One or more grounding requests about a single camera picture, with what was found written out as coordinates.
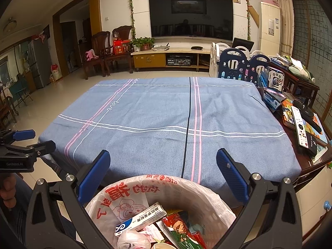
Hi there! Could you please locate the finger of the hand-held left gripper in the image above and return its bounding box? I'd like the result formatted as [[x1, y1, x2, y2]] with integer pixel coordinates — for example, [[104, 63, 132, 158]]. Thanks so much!
[[0, 140, 68, 179], [0, 129, 36, 146]]

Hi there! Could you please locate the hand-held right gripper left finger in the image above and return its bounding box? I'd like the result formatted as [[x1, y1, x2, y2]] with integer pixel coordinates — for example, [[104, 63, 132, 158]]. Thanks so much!
[[24, 150, 115, 249]]

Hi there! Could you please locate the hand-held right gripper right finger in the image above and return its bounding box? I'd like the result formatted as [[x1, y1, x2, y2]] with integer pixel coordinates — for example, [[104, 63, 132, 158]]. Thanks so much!
[[216, 148, 304, 249]]

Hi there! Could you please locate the bin with white plastic bag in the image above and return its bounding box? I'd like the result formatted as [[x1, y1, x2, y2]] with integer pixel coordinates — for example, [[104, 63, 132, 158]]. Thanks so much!
[[85, 174, 238, 249]]

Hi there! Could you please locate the white blue medicine box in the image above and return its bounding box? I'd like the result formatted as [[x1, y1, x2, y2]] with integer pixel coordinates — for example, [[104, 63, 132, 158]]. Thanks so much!
[[115, 202, 167, 237]]

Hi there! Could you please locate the white plastic bag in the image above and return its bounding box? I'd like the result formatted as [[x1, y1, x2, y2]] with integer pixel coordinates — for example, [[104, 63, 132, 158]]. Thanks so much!
[[117, 230, 151, 249]]

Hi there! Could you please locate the dark green snack packet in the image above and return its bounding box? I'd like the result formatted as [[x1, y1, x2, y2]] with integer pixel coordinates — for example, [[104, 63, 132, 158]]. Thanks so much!
[[162, 213, 208, 249]]

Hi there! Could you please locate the person's left hand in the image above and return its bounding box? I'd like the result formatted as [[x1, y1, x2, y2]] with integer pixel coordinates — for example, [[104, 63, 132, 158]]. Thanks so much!
[[0, 174, 16, 208]]

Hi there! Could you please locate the person's left leg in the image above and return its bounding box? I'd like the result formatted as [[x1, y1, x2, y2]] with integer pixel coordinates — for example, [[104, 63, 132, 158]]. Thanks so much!
[[0, 172, 35, 249]]

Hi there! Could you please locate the green chair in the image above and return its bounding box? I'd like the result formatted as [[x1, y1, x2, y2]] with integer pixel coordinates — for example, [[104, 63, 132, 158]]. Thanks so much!
[[12, 79, 34, 107]]

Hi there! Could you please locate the white red sack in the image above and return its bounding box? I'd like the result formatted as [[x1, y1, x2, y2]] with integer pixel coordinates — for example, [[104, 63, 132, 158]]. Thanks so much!
[[50, 63, 63, 82]]

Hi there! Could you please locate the grey refrigerator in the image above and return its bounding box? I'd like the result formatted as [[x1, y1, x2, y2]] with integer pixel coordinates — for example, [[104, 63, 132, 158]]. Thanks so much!
[[27, 38, 54, 90]]

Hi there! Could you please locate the dark wooden coffee table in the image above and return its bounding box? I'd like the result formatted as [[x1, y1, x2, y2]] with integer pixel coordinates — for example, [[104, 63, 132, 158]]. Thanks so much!
[[257, 87, 332, 187]]

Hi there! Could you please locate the blue striped blanket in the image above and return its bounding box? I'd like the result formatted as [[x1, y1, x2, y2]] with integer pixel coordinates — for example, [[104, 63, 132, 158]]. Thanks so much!
[[38, 76, 302, 208]]

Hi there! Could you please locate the black remote control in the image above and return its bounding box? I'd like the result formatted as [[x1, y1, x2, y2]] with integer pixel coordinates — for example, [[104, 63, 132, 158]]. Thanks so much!
[[303, 114, 322, 133], [297, 131, 318, 156]]

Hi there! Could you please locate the white remote control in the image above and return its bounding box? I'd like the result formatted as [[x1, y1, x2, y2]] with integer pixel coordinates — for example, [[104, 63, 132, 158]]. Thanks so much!
[[291, 106, 310, 148]]

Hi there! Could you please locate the blue cardboard box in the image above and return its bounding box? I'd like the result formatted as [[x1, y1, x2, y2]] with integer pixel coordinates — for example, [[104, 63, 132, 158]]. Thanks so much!
[[263, 87, 286, 112]]

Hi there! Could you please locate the colourful picture book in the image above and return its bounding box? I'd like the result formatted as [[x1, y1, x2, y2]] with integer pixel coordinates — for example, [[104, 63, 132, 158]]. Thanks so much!
[[311, 114, 328, 146]]

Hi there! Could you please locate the black case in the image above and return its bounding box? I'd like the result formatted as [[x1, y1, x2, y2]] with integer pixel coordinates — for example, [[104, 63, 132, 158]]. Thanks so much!
[[294, 99, 314, 117]]

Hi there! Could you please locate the blue playpen panel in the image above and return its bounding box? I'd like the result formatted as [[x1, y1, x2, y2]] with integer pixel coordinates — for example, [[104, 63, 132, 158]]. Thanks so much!
[[246, 54, 271, 86], [218, 48, 248, 79]]

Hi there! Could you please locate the round ceiling lamp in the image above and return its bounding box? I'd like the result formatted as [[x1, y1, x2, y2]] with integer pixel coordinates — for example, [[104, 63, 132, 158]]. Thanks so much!
[[2, 18, 17, 34]]

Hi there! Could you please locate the dark wooden side table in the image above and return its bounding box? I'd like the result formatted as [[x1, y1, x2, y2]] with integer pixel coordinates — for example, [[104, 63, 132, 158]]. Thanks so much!
[[267, 60, 320, 101]]

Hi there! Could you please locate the white playpen fence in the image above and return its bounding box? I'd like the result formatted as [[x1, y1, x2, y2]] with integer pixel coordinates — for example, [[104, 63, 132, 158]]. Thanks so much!
[[209, 41, 270, 78]]

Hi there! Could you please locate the grey plush cushion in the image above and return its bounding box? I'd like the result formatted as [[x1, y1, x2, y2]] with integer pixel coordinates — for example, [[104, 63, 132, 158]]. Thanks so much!
[[288, 65, 312, 81]]

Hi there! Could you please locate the stack of books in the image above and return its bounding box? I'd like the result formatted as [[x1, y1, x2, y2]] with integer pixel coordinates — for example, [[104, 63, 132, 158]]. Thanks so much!
[[270, 54, 312, 73]]

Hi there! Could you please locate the red gift box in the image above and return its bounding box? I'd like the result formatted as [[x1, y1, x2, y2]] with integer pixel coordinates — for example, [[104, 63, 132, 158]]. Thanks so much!
[[113, 38, 131, 55]]

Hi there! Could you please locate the black audio amplifier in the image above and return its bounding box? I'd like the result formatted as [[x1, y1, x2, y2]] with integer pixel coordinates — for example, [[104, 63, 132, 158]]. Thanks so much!
[[167, 54, 194, 66]]

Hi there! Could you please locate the light wooden television stand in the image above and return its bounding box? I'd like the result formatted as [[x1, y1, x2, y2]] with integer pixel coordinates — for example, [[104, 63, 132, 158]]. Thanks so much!
[[130, 47, 211, 72]]

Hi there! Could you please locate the black laptop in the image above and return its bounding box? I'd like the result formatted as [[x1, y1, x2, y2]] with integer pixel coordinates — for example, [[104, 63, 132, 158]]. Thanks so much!
[[232, 38, 255, 52]]

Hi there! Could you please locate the white standing air conditioner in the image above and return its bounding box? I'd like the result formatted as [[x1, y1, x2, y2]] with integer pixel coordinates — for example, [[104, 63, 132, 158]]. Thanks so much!
[[258, 1, 281, 55]]

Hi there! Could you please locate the green potted plant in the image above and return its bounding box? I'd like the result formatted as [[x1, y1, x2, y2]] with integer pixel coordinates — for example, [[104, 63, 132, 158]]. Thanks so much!
[[132, 37, 155, 52]]

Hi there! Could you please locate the large black television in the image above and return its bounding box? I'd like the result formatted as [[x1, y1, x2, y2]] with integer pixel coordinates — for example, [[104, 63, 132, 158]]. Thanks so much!
[[148, 0, 234, 42]]

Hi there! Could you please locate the frosted glass sliding door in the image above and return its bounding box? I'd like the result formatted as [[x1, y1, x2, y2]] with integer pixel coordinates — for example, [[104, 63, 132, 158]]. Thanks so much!
[[290, 0, 332, 125]]

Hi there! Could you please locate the beige curtain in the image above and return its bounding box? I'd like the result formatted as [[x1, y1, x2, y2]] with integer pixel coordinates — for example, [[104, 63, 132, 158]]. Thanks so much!
[[271, 0, 293, 56]]

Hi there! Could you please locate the slanted wooden wall board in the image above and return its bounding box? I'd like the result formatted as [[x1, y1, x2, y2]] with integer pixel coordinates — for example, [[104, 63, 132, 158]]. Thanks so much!
[[248, 5, 259, 28]]

